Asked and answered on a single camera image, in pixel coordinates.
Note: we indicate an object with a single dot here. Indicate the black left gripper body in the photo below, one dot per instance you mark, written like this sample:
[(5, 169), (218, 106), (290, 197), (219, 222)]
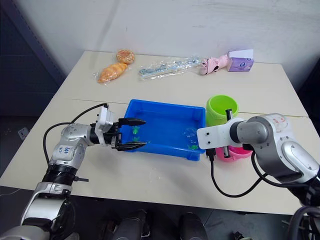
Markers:
[(113, 137)]

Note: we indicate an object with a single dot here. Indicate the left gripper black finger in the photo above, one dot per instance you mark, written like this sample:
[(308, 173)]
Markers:
[(132, 145), (132, 121)]

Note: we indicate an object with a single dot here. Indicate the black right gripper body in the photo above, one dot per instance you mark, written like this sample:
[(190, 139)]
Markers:
[(229, 114)]

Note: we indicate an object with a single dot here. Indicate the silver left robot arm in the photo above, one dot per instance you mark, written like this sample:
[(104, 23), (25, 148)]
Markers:
[(72, 135)]

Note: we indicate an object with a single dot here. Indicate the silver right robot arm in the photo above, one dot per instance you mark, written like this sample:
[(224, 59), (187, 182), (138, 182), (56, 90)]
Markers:
[(262, 130)]

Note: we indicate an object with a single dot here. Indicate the green plastic bucket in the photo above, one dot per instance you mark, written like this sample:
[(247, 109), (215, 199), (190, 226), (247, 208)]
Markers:
[(220, 110)]

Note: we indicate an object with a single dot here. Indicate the blue plastic tub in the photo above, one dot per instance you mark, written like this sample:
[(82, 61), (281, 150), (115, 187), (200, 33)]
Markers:
[(162, 120)]

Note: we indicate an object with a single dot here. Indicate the pink plastic bucket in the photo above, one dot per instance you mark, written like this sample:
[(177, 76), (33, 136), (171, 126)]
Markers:
[(237, 153)]

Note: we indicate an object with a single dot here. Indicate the purple tissue box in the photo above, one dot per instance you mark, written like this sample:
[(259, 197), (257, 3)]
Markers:
[(241, 63)]

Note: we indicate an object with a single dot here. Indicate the pink folded umbrella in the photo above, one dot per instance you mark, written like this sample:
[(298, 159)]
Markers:
[(212, 65)]

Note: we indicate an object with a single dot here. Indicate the wrapped croissant bread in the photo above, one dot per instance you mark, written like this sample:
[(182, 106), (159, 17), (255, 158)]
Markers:
[(112, 72)]

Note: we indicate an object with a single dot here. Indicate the clear bag of metal parts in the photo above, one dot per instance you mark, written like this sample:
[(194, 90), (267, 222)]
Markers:
[(167, 67)]

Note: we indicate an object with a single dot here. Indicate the round bread bun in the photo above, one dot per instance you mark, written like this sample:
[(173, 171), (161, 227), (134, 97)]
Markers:
[(125, 56)]

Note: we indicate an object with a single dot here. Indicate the dark rounded shape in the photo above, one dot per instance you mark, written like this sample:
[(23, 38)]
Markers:
[(132, 225), (192, 227)]

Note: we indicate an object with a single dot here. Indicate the white floor socket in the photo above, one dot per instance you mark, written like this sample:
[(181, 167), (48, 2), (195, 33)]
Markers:
[(23, 133)]

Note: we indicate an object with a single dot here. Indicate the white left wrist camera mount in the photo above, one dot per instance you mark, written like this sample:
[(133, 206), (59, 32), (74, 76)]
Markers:
[(106, 120)]

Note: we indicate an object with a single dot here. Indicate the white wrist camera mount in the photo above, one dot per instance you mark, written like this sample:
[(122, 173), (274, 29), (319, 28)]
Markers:
[(106, 120), (212, 136)]

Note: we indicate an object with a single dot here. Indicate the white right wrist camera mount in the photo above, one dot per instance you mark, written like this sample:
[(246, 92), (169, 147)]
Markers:
[(212, 136)]

